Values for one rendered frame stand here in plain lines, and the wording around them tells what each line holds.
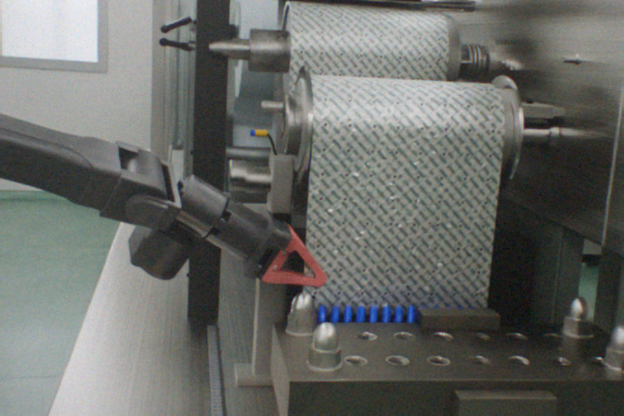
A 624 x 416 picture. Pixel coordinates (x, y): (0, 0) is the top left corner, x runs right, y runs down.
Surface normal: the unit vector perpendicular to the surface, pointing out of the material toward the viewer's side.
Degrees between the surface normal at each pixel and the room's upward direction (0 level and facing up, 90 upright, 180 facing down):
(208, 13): 90
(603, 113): 90
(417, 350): 0
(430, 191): 90
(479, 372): 0
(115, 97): 90
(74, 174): 111
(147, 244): 119
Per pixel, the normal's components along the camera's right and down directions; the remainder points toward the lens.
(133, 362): 0.06, -0.98
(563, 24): -0.99, -0.03
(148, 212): 0.25, 0.63
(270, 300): 0.16, 0.19
